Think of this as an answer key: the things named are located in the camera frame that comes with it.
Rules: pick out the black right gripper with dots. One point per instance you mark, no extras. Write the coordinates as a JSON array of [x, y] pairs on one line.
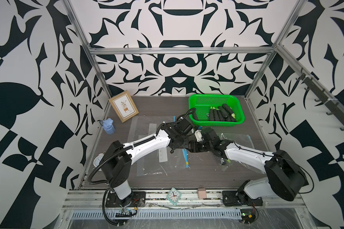
[[192, 144]]

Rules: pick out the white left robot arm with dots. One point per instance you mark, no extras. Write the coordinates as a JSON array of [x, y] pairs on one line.
[[117, 161]]

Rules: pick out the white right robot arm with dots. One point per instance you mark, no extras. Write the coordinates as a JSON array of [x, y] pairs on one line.
[[283, 177]]

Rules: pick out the near clear zip-top bag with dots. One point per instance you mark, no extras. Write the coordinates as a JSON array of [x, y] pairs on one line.
[[161, 161]]

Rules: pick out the far clear zip-top bag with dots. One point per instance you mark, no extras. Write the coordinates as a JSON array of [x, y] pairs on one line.
[[142, 126]]

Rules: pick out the green plastic basket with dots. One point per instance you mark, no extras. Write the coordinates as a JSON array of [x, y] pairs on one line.
[[211, 113]]

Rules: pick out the small pink block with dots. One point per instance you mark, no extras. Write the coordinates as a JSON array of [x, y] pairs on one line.
[[201, 193]]

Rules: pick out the gold framed plant picture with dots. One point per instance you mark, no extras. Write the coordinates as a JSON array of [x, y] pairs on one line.
[[124, 106]]

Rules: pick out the mint square clock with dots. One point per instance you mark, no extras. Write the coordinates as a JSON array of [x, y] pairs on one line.
[[174, 196]]

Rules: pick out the white twin-bell alarm clock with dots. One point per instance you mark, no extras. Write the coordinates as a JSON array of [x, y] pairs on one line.
[[97, 160]]

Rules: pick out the small green circuit board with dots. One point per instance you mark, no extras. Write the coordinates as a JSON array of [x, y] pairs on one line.
[[127, 213]]

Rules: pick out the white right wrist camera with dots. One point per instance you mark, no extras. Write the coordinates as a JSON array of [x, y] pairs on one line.
[[198, 135]]

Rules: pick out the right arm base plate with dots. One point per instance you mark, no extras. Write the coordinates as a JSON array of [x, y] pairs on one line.
[[239, 198]]

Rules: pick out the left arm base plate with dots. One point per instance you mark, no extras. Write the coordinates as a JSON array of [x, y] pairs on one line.
[[135, 199]]

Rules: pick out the white perforated cable duct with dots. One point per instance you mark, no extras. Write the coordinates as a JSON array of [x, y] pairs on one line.
[[234, 214]]

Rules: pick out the black wall hook rail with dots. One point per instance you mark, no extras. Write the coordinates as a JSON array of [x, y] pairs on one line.
[[323, 96]]

